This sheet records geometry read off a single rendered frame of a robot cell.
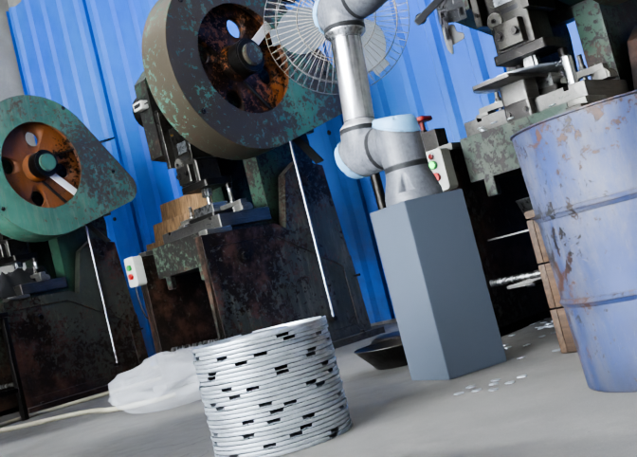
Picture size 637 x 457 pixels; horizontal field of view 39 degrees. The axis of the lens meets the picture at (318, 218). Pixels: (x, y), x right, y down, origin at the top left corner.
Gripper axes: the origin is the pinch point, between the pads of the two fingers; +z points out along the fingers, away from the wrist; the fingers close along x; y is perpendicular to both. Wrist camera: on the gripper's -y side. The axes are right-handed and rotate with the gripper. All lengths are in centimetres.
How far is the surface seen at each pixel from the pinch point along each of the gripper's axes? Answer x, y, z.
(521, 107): -7.9, 16.9, 22.5
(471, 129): 7.4, 2.1, 26.9
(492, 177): -8.4, 3.1, 41.8
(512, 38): 2.6, 20.6, 1.2
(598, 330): -143, -4, 50
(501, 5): 8.9, 20.8, -9.8
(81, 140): 234, -193, 0
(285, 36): 73, -53, -21
